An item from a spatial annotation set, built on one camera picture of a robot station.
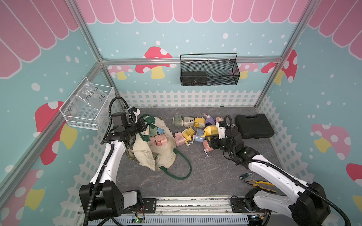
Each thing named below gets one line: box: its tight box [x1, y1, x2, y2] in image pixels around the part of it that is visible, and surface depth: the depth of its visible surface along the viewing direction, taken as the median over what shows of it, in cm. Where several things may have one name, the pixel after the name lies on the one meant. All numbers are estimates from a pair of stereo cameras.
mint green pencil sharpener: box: [148, 125, 158, 137], surface depth 95 cm
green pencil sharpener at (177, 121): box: [170, 114, 184, 127], surface depth 108 cm
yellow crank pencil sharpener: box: [181, 126, 195, 145], surface depth 101 cm
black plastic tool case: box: [234, 113, 275, 139], surface depth 103 cm
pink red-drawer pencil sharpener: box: [149, 135, 157, 147], surface depth 96 cm
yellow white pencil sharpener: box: [200, 125, 219, 138], surface depth 77 cm
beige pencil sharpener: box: [183, 116, 195, 127], surface depth 108 cm
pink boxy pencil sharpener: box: [174, 131, 186, 146], surface depth 98 cm
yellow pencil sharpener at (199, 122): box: [194, 116, 206, 129], surface depth 108 cm
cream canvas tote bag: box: [125, 113, 192, 180], surface depth 84 cm
